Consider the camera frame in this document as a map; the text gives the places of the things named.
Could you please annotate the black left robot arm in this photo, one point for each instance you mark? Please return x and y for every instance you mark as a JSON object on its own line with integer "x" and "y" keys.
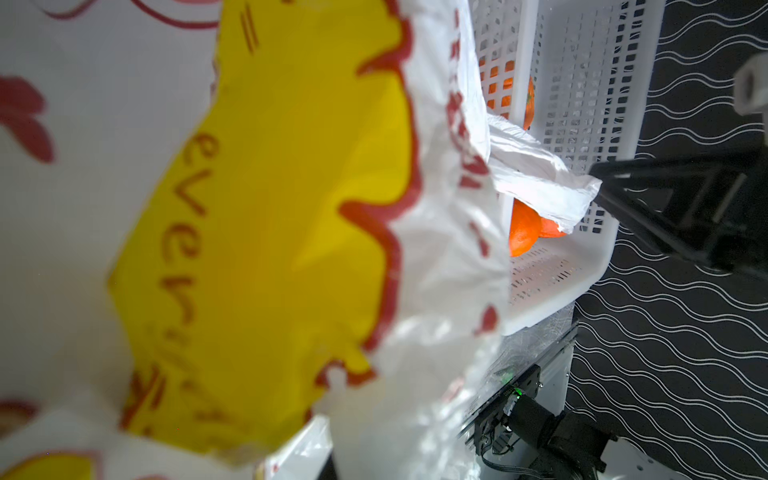
{"x": 566, "y": 446}

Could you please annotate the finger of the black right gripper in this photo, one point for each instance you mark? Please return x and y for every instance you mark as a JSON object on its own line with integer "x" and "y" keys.
{"x": 710, "y": 210}

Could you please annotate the orange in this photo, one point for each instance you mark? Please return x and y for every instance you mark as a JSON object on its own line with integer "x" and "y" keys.
{"x": 529, "y": 102}
{"x": 527, "y": 227}

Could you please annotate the white printed plastic bag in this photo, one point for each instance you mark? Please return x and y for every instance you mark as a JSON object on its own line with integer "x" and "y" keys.
{"x": 243, "y": 238}

